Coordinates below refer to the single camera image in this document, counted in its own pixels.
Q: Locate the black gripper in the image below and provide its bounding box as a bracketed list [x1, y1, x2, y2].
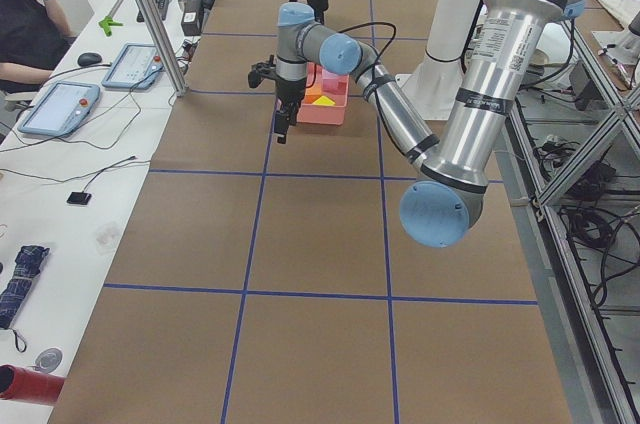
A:
[307, 0, 328, 14]
[273, 76, 306, 144]

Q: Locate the orange foam cube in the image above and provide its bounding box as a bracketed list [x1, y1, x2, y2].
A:
[303, 86, 323, 105]

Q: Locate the yellow foam cube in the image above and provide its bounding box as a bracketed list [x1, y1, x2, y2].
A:
[313, 95, 336, 107]

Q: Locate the pink foam cube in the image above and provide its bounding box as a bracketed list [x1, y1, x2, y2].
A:
[322, 69, 348, 94]

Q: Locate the pink plastic bin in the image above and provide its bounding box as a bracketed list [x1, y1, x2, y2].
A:
[297, 63, 349, 125]

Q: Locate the black box with label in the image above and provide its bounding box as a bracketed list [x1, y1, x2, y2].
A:
[181, 0, 204, 37]

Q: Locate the far teach pendant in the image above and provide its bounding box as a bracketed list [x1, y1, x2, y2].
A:
[101, 43, 164, 91]

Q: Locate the teach pendant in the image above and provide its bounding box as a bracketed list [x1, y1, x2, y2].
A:
[101, 43, 164, 91]
[18, 81, 101, 137]

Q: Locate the green plastic clamp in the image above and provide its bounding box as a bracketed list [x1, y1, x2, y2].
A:
[98, 15, 123, 37]

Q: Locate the black computer mouse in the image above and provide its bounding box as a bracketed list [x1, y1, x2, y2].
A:
[77, 52, 103, 67]

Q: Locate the small black puck device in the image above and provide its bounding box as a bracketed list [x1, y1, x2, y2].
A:
[66, 191, 92, 206]

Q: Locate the near teach pendant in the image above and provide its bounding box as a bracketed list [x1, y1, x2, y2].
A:
[18, 81, 101, 137]

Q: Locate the seated person in black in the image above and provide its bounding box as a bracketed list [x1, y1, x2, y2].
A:
[1, 0, 72, 93]

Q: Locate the folded blue umbrella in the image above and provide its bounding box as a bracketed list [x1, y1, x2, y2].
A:
[1, 245, 50, 330]

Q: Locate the round metal lid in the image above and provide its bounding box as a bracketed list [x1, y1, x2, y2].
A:
[34, 347, 63, 374]

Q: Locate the red cylinder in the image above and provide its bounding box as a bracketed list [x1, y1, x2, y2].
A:
[1, 364, 65, 406]

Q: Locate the white pedestal column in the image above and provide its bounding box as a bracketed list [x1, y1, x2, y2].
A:
[403, 0, 480, 97]

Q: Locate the aluminium frame post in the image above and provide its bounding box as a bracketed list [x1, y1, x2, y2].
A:
[135, 0, 187, 97]

